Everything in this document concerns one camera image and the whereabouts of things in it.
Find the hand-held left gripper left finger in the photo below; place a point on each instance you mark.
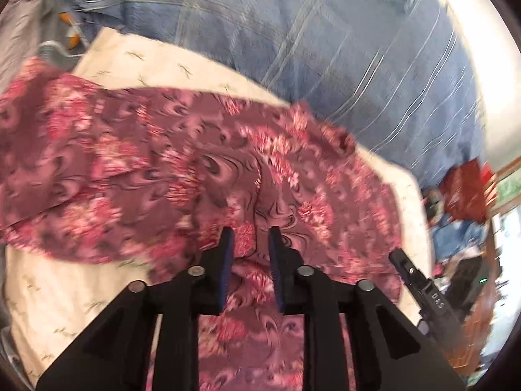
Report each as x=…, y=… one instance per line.
x=226, y=260

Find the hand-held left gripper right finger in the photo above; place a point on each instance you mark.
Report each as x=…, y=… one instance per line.
x=275, y=260

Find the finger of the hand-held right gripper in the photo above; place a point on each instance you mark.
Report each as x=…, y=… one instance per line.
x=407, y=271

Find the pink floral garment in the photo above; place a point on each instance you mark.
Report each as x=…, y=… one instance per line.
x=163, y=179

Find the pile of blue clothes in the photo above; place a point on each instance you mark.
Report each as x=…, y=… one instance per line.
x=458, y=236

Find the red cloth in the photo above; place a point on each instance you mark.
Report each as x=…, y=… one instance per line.
x=464, y=189

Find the cream leaf-print sheet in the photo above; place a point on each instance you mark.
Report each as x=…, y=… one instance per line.
x=53, y=293

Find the blue checked quilt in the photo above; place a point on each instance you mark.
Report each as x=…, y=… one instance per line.
x=309, y=49

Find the grey cloth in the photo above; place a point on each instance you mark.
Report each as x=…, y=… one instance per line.
x=20, y=36

